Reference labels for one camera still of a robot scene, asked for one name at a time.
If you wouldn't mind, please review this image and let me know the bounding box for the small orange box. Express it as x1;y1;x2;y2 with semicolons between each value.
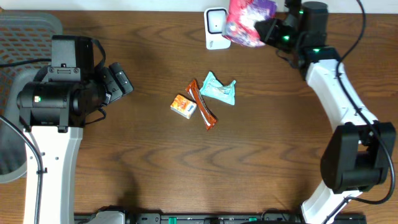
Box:
170;95;197;119

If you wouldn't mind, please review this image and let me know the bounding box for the purple pink liner pack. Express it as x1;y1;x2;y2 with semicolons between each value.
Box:
222;0;277;47

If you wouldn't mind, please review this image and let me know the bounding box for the white barcode scanner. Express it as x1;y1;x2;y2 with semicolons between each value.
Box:
203;7;231;50

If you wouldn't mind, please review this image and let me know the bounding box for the black plastic mesh basket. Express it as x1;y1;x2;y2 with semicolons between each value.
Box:
1;11;63;184

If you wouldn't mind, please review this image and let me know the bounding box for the orange brown snack bar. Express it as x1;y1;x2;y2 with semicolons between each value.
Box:
185;79;217;131

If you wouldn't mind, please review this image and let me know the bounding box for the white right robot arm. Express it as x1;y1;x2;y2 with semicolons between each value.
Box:
254;1;396;223

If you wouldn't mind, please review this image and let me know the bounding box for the teal snack packet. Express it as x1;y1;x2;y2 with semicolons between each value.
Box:
200;72;236;105

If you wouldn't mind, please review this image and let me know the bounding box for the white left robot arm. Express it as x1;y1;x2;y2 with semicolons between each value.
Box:
17;35;134;223

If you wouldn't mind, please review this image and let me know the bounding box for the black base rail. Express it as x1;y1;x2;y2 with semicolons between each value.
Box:
74;212;367;224

